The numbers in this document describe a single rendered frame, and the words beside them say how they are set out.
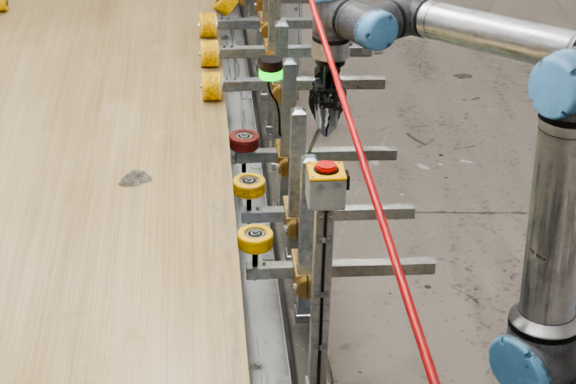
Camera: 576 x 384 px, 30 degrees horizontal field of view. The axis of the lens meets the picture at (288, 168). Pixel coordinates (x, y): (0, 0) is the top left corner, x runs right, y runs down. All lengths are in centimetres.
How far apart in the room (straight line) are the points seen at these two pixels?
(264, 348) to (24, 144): 84
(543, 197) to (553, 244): 10
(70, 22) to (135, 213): 131
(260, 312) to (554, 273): 81
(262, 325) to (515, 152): 254
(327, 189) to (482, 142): 304
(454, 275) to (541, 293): 182
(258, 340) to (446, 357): 115
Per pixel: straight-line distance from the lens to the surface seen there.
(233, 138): 283
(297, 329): 246
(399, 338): 364
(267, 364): 248
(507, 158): 487
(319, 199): 199
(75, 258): 235
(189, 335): 210
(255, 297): 270
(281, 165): 280
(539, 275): 216
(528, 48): 222
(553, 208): 209
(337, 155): 288
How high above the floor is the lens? 215
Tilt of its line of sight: 28 degrees down
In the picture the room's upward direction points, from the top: 1 degrees clockwise
